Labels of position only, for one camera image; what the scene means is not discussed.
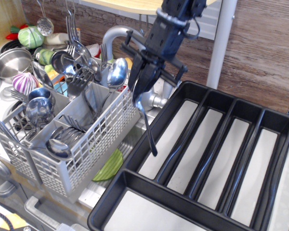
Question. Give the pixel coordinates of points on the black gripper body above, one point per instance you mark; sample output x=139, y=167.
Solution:
x=161, y=45

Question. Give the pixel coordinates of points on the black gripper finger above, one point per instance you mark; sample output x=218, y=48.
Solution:
x=150, y=73
x=135, y=73

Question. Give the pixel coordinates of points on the small steel spoon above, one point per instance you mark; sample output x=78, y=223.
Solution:
x=145, y=120

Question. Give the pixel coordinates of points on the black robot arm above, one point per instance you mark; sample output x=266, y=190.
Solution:
x=185, y=10

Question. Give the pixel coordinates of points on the large steel serving spoon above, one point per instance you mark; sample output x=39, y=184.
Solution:
x=117, y=73

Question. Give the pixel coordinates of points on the steel fork in basket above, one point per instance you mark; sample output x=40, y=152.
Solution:
x=79, y=82

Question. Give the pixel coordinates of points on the grey plastic cutlery basket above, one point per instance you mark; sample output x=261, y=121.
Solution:
x=68, y=177

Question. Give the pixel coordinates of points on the black cutlery tray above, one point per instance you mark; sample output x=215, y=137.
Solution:
x=222, y=165

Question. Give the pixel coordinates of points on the large steel spoon front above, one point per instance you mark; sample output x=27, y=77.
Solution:
x=55, y=148

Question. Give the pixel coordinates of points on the yellow toy lemon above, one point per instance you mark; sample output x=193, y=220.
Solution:
x=129, y=63

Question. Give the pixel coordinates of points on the light wooden shelf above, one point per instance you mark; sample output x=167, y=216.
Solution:
x=147, y=7

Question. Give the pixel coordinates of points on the green toy can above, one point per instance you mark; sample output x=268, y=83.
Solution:
x=43, y=55

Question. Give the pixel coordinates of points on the hanging steel skimmer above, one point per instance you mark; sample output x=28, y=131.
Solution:
x=44, y=24

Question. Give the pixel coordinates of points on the green plastic plate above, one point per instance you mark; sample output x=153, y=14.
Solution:
x=111, y=167

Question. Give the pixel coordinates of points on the green toy cabbage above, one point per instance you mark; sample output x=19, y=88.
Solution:
x=30, y=37

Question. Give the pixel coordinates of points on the steel ladle bowl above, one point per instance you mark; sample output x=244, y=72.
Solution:
x=39, y=111

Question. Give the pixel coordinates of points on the purple striped toy onion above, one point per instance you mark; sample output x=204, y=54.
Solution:
x=25, y=83

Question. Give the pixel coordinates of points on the steel pot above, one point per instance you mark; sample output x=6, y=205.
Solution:
x=13, y=62

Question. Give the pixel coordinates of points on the red toy chili pepper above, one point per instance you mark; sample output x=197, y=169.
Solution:
x=14, y=32

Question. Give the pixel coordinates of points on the white metal shelf post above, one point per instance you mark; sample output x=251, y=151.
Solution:
x=227, y=15

